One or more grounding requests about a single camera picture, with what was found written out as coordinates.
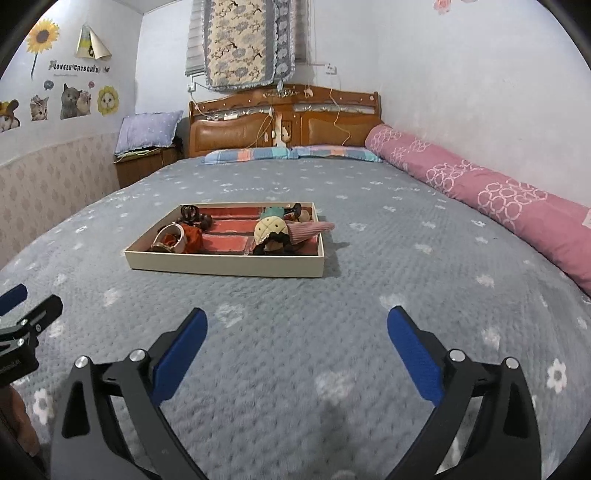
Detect yellow flower cat sticker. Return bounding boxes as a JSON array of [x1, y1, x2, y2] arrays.
[[97, 85, 120, 116]]

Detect pineapple plush toy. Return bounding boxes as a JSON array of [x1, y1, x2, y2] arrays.
[[253, 206, 336, 247]]

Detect cat with hat sticker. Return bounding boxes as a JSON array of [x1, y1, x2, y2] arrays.
[[0, 99, 21, 132]]

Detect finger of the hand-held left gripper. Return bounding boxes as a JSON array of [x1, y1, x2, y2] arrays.
[[14, 295, 64, 346], [0, 284, 28, 317]]

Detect black scrunchie with rhinestone ring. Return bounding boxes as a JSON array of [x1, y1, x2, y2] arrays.
[[253, 232, 302, 256]]

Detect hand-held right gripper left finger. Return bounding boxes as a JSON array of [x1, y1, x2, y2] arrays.
[[50, 308, 208, 480]]

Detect white cartoon headboard sticker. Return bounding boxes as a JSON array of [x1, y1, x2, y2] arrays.
[[272, 115, 294, 148]]

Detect black lettering wall sticker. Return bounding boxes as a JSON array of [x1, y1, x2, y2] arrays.
[[48, 60, 112, 75]]

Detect cream tray with brick lining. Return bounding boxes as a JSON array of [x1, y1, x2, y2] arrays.
[[124, 202, 326, 279]]

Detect hanging floral quilt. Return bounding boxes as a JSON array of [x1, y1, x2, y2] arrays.
[[201, 0, 297, 92]]

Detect orange scrunchie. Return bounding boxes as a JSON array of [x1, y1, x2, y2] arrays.
[[161, 224, 204, 252]]

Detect grey cats wall sticker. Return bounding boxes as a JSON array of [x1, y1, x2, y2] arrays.
[[60, 83, 92, 120]]

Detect purple dotted pillow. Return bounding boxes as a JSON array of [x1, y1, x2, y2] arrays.
[[114, 110, 184, 155]]

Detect yellow cable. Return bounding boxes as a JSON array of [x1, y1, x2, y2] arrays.
[[329, 88, 352, 147]]

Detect person's left hand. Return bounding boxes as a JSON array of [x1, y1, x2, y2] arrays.
[[7, 388, 42, 462]]

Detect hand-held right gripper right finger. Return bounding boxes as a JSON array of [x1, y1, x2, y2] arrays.
[[387, 305, 542, 480]]

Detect grey window blind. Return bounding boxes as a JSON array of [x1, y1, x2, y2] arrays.
[[185, 0, 209, 77]]

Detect pink rolled quilt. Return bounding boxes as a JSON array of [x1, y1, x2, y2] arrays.
[[365, 122, 591, 296]]

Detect wooden bed headboard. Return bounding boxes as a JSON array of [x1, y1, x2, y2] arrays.
[[187, 84, 384, 160]]

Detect beige wrist watch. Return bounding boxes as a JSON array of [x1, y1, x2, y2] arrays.
[[150, 222, 186, 254]]

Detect sunflower wall sticker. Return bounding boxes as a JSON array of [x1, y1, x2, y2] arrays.
[[25, 18, 61, 81]]

